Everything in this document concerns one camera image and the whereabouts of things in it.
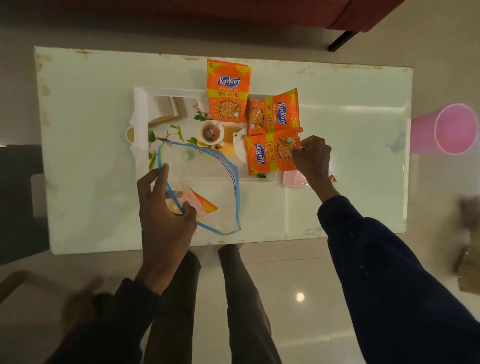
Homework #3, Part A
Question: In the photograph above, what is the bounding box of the white printed tray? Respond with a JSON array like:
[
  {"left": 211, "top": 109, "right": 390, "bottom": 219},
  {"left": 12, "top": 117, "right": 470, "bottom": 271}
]
[{"left": 129, "top": 86, "right": 279, "bottom": 185}]

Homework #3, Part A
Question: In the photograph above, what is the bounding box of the orange snack packet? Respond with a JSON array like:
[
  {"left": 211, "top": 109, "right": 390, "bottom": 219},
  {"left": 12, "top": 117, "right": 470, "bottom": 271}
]
[
  {"left": 246, "top": 88, "right": 303, "bottom": 137},
  {"left": 167, "top": 187, "right": 219, "bottom": 216},
  {"left": 206, "top": 58, "right": 253, "bottom": 124},
  {"left": 243, "top": 128, "right": 302, "bottom": 176}
]

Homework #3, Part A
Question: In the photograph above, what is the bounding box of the person's leg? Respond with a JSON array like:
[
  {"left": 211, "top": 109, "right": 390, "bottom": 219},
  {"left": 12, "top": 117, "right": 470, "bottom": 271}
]
[
  {"left": 144, "top": 250, "right": 202, "bottom": 364},
  {"left": 218, "top": 243, "right": 283, "bottom": 364}
]

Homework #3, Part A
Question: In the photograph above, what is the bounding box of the person's right forearm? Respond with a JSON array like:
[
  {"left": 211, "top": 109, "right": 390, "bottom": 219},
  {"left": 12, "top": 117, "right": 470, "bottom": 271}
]
[{"left": 317, "top": 195, "right": 480, "bottom": 364}]

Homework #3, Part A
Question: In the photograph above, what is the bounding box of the red fabric sofa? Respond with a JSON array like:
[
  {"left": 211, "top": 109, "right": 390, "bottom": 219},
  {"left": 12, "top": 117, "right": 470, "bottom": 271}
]
[{"left": 112, "top": 0, "right": 408, "bottom": 53}]

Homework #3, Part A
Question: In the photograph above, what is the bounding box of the person's right leg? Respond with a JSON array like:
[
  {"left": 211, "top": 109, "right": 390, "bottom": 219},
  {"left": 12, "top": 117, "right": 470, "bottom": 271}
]
[{"left": 218, "top": 243, "right": 283, "bottom": 364}]

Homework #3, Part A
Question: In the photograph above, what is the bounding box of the person's left forearm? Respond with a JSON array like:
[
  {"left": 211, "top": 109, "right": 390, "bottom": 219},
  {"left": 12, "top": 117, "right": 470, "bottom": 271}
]
[{"left": 44, "top": 278, "right": 164, "bottom": 364}]

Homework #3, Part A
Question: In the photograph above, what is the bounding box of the person's right hand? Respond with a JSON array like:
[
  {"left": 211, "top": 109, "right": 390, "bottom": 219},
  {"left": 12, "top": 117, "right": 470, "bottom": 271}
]
[{"left": 291, "top": 135, "right": 340, "bottom": 204}]

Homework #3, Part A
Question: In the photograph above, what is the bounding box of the pink lidded plastic container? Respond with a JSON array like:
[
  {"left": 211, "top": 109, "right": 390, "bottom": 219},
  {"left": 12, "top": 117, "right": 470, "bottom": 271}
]
[{"left": 281, "top": 169, "right": 312, "bottom": 190}]

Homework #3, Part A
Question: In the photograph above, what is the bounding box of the pink plastic bin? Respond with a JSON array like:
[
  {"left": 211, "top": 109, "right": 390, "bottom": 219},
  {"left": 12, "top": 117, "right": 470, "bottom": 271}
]
[{"left": 409, "top": 103, "right": 480, "bottom": 157}]

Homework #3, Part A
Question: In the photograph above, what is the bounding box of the dark grey plastic stool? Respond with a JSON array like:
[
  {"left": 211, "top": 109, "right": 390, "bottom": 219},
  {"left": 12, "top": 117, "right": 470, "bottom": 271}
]
[{"left": 0, "top": 144, "right": 51, "bottom": 265}]

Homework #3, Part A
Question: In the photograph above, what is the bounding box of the person's left hand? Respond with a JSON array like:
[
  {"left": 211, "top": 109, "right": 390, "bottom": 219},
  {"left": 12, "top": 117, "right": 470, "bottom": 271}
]
[{"left": 135, "top": 163, "right": 198, "bottom": 295}]

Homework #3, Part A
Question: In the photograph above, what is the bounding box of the person's left leg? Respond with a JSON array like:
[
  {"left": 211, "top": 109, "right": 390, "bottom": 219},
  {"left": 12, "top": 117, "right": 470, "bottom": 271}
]
[{"left": 144, "top": 250, "right": 202, "bottom": 364}]

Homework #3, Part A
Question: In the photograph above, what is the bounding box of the clear blue-sealed zip bag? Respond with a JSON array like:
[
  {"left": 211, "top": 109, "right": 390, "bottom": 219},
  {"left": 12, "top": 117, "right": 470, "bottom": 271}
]
[{"left": 157, "top": 141, "right": 242, "bottom": 236}]

